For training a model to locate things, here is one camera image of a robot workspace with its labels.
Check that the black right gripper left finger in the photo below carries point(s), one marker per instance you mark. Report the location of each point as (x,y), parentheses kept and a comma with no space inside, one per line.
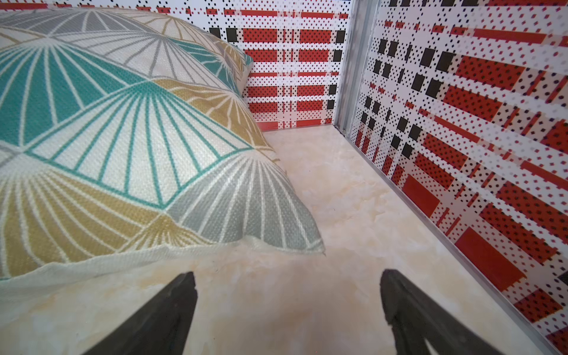
(161,326)

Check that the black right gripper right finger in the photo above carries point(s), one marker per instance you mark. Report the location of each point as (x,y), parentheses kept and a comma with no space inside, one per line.
(419,323)

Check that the geometric fan pattern pillow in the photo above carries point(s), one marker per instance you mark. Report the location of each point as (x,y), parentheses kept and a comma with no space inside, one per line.
(125,140)

